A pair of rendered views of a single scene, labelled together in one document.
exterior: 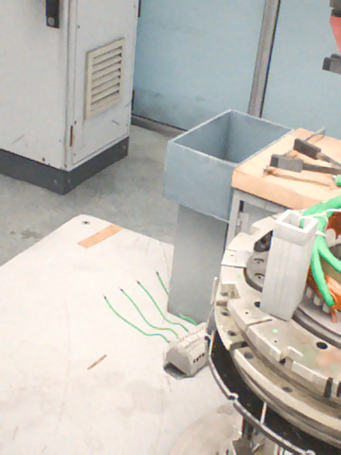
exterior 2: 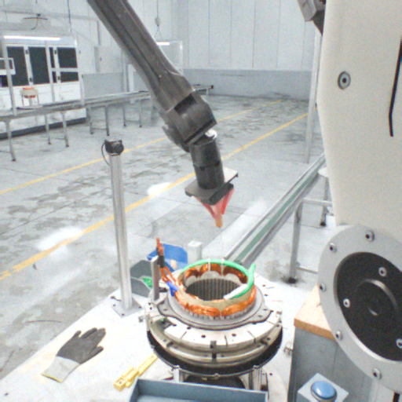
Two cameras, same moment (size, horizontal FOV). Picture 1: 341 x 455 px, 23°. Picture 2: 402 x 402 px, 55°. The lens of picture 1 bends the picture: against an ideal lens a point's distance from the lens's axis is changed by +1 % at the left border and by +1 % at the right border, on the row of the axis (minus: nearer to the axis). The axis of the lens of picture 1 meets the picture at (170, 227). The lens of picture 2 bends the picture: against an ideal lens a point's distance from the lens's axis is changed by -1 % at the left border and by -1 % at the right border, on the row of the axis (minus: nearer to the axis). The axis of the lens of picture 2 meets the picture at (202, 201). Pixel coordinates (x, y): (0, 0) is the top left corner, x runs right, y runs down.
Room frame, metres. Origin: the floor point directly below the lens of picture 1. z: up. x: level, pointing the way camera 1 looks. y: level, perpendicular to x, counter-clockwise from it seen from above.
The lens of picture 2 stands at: (0.64, -0.99, 1.64)
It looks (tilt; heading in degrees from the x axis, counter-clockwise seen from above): 21 degrees down; 92
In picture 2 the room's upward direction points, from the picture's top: straight up
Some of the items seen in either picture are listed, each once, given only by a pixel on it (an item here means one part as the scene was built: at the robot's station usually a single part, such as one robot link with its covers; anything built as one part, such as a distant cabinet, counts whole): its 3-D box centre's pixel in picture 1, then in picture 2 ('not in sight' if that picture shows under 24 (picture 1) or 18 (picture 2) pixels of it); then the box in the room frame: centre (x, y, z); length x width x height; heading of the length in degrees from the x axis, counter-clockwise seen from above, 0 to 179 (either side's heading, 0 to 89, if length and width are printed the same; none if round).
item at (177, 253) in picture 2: not in sight; (170, 261); (0.47, 0.45, 0.82); 0.16 x 0.14 x 0.07; 156
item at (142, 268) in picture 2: not in sight; (148, 279); (0.40, 0.31, 0.82); 0.16 x 0.14 x 0.07; 154
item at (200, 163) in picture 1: (220, 225); not in sight; (1.04, -0.07, 0.92); 0.17 x 0.11 x 0.28; 149
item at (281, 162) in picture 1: (286, 163); not in sight; (0.92, -0.13, 1.09); 0.04 x 0.01 x 0.02; 74
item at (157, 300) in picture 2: not in sight; (156, 283); (0.52, -0.24, 1.15); 0.03 x 0.02 x 0.12; 51
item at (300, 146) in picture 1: (306, 148); not in sight; (0.97, -0.16, 1.09); 0.04 x 0.01 x 0.02; 44
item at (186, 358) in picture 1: (196, 347); (298, 350); (0.91, -0.05, 0.80); 0.10 x 0.05 x 0.04; 138
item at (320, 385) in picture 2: not in sight; (323, 389); (0.86, -0.43, 1.04); 0.04 x 0.04 x 0.01
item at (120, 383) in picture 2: not in sight; (144, 361); (0.45, -0.11, 0.80); 0.22 x 0.04 x 0.03; 58
